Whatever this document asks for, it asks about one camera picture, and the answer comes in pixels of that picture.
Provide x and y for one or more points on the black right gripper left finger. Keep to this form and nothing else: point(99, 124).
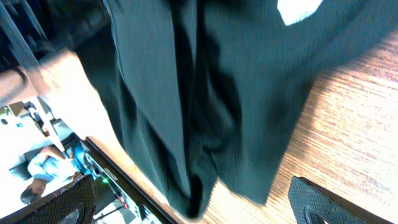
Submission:
point(72, 203)

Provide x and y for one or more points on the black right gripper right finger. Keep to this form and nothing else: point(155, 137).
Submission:
point(312, 204)

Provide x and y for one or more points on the black t-shirt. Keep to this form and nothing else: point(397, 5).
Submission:
point(203, 90)

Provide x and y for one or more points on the black mounting rail base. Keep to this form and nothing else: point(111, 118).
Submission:
point(112, 183)

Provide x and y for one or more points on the seated person light shirt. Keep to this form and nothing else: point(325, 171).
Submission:
point(52, 165)

